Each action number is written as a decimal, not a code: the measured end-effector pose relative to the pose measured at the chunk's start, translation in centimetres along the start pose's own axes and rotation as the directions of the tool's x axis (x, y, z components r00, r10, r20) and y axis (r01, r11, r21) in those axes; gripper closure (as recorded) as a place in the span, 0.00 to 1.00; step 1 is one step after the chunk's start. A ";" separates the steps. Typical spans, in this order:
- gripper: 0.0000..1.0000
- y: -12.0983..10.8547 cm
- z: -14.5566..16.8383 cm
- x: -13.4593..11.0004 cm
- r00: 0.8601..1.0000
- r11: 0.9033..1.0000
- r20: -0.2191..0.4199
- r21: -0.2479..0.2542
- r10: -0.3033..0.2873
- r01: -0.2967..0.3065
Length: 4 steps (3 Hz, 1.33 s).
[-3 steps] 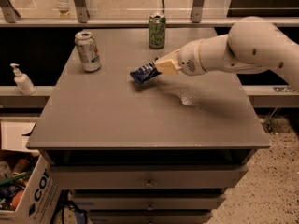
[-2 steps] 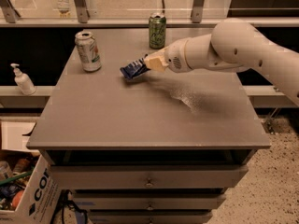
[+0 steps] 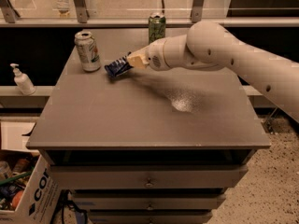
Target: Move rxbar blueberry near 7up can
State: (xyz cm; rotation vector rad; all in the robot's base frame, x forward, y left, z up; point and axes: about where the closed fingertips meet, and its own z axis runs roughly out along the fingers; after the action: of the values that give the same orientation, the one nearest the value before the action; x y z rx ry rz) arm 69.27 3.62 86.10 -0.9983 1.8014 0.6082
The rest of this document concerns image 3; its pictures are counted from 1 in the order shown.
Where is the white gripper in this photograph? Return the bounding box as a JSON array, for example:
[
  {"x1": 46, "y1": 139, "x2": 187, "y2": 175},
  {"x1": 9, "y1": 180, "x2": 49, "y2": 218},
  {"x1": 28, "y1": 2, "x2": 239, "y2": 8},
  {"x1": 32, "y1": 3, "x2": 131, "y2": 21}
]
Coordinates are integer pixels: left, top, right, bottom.
[{"x1": 127, "y1": 39, "x2": 170, "y2": 71}]

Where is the blue rxbar blueberry wrapper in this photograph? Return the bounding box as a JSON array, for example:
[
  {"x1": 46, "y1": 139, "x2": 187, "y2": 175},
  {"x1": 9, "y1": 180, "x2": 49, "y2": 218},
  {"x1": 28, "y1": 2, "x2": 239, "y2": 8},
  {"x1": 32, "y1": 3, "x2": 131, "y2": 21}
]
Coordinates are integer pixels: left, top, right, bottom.
[{"x1": 105, "y1": 57, "x2": 132, "y2": 77}]

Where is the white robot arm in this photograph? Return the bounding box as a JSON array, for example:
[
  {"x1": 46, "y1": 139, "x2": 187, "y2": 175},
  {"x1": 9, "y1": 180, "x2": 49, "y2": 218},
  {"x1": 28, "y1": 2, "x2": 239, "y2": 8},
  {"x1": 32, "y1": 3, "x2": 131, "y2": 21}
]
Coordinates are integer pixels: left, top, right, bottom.
[{"x1": 127, "y1": 21, "x2": 299, "y2": 121}]

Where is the green soda can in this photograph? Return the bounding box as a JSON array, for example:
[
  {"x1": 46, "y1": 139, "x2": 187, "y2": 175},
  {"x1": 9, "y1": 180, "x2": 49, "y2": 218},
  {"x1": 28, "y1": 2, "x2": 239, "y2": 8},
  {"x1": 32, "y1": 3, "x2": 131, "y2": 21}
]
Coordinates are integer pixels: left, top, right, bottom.
[{"x1": 149, "y1": 12, "x2": 166, "y2": 43}]

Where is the white 7up can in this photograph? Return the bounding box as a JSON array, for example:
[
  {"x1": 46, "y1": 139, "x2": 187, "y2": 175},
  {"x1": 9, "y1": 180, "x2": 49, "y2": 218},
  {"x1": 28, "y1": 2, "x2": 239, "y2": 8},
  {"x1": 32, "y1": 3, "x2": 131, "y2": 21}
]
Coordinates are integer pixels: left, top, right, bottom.
[{"x1": 74, "y1": 31, "x2": 101, "y2": 72}]

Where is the grey drawer cabinet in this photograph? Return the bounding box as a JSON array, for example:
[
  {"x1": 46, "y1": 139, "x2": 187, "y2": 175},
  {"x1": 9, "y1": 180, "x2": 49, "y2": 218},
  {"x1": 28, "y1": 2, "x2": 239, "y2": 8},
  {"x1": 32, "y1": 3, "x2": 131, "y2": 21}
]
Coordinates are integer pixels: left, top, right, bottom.
[{"x1": 25, "y1": 27, "x2": 271, "y2": 224}]

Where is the white pump lotion bottle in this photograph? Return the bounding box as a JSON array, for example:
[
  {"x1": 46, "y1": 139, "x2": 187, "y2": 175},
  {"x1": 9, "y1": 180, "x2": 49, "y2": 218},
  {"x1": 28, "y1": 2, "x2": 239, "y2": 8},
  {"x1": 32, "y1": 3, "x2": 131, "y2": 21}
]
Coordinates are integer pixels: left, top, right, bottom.
[{"x1": 10, "y1": 63, "x2": 36, "y2": 95}]

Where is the top grey drawer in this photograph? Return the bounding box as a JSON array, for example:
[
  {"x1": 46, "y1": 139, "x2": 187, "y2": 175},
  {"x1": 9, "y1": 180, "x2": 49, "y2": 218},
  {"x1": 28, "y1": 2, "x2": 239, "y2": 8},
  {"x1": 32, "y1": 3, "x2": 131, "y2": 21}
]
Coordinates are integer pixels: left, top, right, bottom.
[{"x1": 50, "y1": 165, "x2": 248, "y2": 189}]

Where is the grey drawer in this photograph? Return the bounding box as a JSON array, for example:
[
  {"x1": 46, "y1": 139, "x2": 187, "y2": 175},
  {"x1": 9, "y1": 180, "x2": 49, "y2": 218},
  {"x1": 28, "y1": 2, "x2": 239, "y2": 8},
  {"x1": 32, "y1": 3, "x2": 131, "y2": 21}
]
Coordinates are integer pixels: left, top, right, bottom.
[
  {"x1": 89, "y1": 210, "x2": 212, "y2": 224},
  {"x1": 50, "y1": 165, "x2": 248, "y2": 189},
  {"x1": 73, "y1": 193, "x2": 225, "y2": 211}
]

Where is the middle grey drawer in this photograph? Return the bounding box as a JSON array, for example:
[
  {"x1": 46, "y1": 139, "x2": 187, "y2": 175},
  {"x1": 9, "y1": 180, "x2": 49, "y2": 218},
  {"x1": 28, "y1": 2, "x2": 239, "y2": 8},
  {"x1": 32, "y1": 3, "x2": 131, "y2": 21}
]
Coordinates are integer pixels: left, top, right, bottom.
[{"x1": 73, "y1": 193, "x2": 225, "y2": 211}]

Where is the bottom grey drawer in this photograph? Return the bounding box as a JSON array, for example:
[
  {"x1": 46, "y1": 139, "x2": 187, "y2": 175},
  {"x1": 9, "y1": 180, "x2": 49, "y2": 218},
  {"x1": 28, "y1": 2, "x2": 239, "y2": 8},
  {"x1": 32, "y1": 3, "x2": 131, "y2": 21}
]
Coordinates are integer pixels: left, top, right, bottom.
[{"x1": 89, "y1": 210, "x2": 212, "y2": 224}]

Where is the green stick in box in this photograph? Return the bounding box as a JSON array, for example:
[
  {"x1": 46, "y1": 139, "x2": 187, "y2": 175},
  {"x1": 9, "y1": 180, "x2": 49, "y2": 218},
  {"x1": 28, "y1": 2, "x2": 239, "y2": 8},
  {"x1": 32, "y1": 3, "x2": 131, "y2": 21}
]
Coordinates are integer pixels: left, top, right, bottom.
[{"x1": 0, "y1": 171, "x2": 33, "y2": 186}]

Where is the white cardboard box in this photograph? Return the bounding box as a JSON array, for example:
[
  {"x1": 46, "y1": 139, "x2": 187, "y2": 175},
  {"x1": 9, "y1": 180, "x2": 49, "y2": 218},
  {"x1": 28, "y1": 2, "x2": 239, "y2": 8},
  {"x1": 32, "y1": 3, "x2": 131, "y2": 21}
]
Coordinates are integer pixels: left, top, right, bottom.
[{"x1": 0, "y1": 151, "x2": 60, "y2": 224}]

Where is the orange ball in box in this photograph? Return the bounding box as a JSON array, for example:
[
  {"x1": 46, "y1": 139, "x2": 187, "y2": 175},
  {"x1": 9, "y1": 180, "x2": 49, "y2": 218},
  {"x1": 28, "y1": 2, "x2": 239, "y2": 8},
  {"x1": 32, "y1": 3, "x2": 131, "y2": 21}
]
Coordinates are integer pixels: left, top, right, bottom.
[{"x1": 12, "y1": 190, "x2": 23, "y2": 209}]

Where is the grey metal railing post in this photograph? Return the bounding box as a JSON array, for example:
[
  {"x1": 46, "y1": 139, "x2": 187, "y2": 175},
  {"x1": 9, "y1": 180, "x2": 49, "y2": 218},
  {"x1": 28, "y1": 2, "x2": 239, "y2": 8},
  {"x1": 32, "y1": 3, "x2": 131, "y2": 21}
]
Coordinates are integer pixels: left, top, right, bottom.
[
  {"x1": 73, "y1": 0, "x2": 89, "y2": 23},
  {"x1": 0, "y1": 0, "x2": 21, "y2": 23},
  {"x1": 191, "y1": 0, "x2": 204, "y2": 22}
]

